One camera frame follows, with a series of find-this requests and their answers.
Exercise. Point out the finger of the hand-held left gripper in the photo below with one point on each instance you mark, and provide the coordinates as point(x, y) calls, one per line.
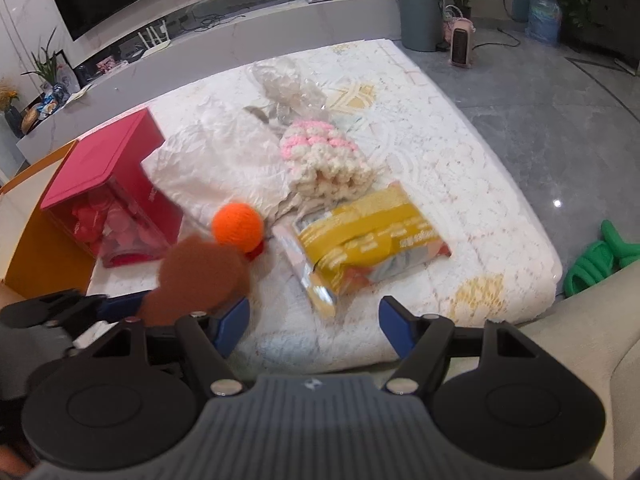
point(125, 306)

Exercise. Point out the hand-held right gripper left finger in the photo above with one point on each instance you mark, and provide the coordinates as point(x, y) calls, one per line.
point(234, 325)

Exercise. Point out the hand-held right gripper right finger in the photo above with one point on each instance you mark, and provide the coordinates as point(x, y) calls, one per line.
point(395, 327)

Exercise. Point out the brown plush toy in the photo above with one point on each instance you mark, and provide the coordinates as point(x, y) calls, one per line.
point(200, 275)

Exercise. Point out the white cloth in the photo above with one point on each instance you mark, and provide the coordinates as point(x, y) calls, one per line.
point(210, 160)

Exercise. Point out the pink and white crochet hat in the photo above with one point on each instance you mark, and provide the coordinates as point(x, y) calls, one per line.
point(320, 155)

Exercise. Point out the yellow snack packet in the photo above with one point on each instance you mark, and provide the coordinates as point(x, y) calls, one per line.
point(360, 240)

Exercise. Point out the orange knitted ball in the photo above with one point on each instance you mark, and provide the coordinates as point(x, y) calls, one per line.
point(237, 225)

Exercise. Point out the orange box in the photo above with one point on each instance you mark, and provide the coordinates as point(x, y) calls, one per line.
point(35, 230)

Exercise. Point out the red box with clear window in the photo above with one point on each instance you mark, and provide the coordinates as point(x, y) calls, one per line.
point(100, 170)

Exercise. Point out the green slipper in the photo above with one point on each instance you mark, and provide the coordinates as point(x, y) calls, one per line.
point(590, 270)
point(620, 242)

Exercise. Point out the beige sofa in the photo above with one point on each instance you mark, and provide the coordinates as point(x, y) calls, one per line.
point(600, 340)

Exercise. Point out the blue vase with dried flowers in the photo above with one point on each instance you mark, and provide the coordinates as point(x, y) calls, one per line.
point(11, 115)

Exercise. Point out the pink picture card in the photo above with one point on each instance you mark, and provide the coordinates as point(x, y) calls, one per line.
point(106, 65)

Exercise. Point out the clear plastic bag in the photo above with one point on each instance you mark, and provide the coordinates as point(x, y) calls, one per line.
point(285, 85)

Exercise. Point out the small leafy plant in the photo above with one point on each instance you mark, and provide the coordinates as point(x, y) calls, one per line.
point(47, 60)

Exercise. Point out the white router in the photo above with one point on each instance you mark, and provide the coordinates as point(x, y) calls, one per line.
point(155, 40)

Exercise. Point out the pink space heater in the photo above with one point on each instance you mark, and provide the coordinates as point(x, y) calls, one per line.
point(462, 42)

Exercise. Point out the white marble television console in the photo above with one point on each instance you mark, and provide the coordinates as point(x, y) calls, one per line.
point(280, 30)

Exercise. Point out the pink woven basket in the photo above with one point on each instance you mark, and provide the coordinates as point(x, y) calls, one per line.
point(452, 22)

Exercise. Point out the grey trash bin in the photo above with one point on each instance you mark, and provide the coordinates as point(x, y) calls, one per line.
point(420, 15)

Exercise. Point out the blue water jug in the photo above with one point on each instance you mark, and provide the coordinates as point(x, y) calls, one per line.
point(545, 17)

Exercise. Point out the dark cabinet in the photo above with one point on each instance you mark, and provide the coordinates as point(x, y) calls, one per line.
point(610, 5)

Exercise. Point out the black photo frame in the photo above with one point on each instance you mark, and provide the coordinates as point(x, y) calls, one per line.
point(67, 72)

